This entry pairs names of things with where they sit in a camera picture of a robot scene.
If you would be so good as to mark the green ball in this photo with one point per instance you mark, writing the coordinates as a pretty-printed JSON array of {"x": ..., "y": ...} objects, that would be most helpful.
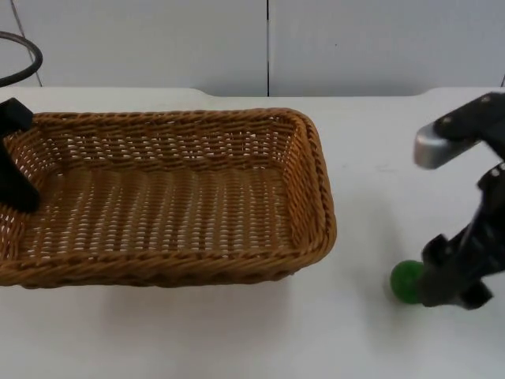
[{"x": 406, "y": 282}]

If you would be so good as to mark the pale brown wicker basket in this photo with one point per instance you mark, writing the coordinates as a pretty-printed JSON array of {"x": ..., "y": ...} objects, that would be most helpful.
[{"x": 177, "y": 213}]

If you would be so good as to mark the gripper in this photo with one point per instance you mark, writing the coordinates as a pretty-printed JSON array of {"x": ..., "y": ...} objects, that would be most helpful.
[
  {"x": 13, "y": 114},
  {"x": 489, "y": 221}
]

